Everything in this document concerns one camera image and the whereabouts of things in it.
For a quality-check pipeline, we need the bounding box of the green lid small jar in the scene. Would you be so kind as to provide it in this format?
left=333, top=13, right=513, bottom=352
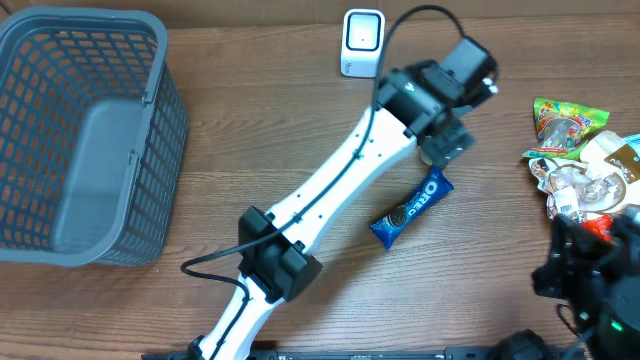
left=419, top=144, right=439, bottom=166

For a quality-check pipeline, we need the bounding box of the orange cracker pack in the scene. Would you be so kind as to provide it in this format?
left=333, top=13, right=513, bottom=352
left=582, top=215, right=613, bottom=242

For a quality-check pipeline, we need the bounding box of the blue Oreo cookie pack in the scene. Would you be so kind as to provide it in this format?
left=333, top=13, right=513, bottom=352
left=369, top=167, right=454, bottom=250

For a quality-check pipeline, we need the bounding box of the beige brown snack pouch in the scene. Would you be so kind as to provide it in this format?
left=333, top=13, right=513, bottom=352
left=529, top=130, right=639, bottom=223

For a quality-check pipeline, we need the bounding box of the green colourful candy bag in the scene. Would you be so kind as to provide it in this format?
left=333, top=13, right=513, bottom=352
left=522, top=98, right=610, bottom=160

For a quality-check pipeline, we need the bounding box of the light blue snack packet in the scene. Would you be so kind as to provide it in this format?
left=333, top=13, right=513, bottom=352
left=623, top=134, right=640, bottom=156

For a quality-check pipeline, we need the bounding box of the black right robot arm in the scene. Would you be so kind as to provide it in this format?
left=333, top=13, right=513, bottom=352
left=486, top=206, right=639, bottom=360

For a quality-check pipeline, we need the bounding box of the white barcode scanner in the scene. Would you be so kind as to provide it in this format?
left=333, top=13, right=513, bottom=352
left=340, top=8, right=386, bottom=78

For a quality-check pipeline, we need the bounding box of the grey plastic shopping basket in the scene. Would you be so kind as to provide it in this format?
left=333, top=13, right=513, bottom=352
left=1, top=6, right=189, bottom=267

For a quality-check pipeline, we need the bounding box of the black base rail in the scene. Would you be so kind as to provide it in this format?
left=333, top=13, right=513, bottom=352
left=142, top=339, right=589, bottom=360

